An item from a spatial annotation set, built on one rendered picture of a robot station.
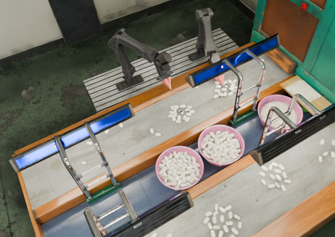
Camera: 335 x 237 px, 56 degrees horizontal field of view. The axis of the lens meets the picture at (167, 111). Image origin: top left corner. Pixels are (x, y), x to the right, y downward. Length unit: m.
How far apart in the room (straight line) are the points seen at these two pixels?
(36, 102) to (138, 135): 1.68
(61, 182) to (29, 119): 1.48
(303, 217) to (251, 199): 0.26
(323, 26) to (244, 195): 1.03
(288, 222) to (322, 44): 1.02
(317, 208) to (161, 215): 0.83
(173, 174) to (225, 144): 0.36
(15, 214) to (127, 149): 1.24
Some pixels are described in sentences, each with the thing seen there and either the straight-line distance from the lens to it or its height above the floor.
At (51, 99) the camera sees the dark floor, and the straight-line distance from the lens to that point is 3.35.
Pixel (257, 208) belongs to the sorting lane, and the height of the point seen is 0.74.
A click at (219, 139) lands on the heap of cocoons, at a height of 0.75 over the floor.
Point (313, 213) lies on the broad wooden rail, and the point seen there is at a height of 0.76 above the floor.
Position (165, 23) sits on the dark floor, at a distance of 3.92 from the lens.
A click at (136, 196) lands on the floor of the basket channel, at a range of 1.81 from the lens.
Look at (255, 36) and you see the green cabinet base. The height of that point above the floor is 0.81.
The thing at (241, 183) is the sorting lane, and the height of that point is 0.74.
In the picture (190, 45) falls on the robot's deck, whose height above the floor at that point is 0.67.
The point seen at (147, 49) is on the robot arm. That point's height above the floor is 1.06.
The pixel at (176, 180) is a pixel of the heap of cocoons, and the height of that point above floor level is 0.74.
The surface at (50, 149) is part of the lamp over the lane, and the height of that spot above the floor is 1.08.
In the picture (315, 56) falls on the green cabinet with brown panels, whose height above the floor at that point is 0.99.
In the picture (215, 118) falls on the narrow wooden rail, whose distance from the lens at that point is 1.94.
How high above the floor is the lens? 2.33
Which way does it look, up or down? 52 degrees down
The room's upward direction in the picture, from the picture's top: 6 degrees counter-clockwise
